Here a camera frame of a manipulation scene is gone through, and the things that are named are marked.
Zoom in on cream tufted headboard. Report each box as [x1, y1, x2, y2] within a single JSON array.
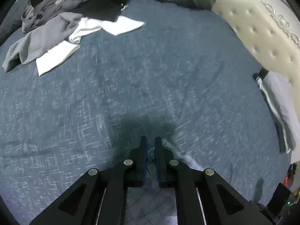
[[203, 0, 300, 132]]

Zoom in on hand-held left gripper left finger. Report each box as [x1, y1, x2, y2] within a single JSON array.
[[29, 136, 148, 225]]

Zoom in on white garment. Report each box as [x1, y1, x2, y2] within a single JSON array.
[[36, 15, 146, 77]]

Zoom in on dark grey garment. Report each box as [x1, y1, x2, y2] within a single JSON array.
[[22, 0, 90, 34]]

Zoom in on light grey garment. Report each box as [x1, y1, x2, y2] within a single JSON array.
[[2, 12, 85, 73]]

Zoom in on blue plaid shorts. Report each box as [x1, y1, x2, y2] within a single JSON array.
[[124, 138, 205, 225]]

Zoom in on stack of folded clothes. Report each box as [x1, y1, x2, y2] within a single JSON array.
[[253, 67, 300, 154]]

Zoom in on black garment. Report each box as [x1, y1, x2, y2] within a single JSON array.
[[30, 0, 130, 23]]

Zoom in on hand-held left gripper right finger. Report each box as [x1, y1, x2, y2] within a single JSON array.
[[154, 137, 272, 225]]

